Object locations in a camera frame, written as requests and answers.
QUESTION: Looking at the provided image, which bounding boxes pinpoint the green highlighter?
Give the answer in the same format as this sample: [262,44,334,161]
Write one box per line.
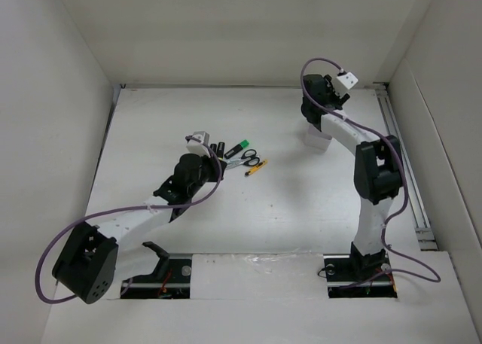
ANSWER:
[224,140,249,160]

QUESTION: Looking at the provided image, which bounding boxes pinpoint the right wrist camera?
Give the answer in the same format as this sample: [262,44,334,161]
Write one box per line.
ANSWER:
[333,72,358,96]

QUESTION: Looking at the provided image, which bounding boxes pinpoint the yellow highlighter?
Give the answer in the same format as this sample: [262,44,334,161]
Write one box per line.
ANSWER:
[216,142,225,159]

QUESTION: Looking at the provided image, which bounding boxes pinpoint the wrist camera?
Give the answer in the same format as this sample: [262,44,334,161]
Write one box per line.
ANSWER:
[186,131,210,157]
[333,72,358,96]

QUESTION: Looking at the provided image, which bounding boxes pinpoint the yellow utility knife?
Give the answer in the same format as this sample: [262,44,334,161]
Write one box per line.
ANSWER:
[245,160,268,177]

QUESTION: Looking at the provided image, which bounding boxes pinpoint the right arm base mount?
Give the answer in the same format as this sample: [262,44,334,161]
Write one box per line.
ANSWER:
[318,252,398,299]

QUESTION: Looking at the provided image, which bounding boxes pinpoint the black handled scissors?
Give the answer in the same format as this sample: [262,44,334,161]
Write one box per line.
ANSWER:
[226,149,261,169]

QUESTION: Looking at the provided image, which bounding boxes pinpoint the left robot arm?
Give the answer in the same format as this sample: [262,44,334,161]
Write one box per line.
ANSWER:
[52,154,226,304]

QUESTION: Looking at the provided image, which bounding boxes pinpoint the white divided container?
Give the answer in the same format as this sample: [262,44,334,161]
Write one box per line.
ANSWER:
[303,124,332,152]

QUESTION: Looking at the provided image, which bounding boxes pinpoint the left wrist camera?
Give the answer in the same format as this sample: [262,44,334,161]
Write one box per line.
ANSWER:
[186,131,210,157]

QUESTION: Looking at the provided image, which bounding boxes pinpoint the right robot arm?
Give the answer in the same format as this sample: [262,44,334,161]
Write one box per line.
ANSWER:
[300,72,406,282]

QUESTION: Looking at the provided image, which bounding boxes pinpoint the aluminium rail right side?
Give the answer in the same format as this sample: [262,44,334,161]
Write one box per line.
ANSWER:
[372,81,438,251]

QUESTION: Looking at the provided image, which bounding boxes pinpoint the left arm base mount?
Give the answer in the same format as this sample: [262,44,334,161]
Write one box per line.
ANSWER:
[120,242,193,300]

